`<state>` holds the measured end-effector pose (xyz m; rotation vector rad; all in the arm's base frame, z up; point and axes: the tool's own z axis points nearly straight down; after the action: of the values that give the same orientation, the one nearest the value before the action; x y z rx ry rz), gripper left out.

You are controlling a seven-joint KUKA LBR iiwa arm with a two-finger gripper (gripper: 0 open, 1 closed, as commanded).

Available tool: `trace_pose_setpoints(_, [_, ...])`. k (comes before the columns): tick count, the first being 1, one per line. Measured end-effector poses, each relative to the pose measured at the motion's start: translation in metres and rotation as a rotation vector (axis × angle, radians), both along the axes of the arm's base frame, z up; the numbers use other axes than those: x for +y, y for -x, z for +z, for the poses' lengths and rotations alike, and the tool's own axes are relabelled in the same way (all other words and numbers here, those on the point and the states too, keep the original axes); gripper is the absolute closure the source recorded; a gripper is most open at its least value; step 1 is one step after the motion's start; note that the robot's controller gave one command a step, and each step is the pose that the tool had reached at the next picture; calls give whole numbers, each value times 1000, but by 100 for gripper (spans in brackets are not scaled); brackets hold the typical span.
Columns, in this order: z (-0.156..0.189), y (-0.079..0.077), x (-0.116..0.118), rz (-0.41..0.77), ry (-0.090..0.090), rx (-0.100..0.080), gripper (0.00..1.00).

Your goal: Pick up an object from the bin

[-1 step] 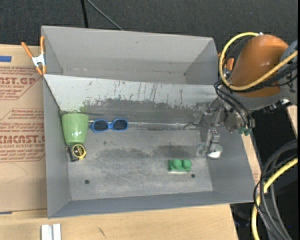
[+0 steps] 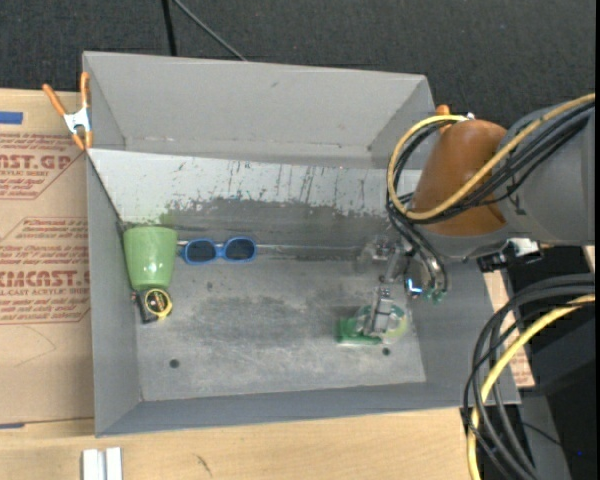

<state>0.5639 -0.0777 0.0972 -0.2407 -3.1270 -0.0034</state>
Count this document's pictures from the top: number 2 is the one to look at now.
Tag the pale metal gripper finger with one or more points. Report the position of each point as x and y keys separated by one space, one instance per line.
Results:
x=382 y=310
x=377 y=251

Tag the green clear tape dispenser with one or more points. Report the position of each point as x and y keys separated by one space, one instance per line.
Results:
x=352 y=329

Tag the grey metal bin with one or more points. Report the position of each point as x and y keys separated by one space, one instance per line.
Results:
x=280 y=318

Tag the blue sunglasses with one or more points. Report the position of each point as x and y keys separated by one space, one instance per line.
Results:
x=200 y=251

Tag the yellow and black tape measure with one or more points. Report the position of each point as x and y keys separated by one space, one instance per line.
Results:
x=156 y=304

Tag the green cup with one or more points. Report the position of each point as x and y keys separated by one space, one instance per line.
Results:
x=150 y=255

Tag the brown cardboard board, red print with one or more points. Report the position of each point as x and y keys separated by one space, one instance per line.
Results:
x=40 y=348

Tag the black cylinder on white bracket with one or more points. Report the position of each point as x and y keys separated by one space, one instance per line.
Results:
x=522 y=248

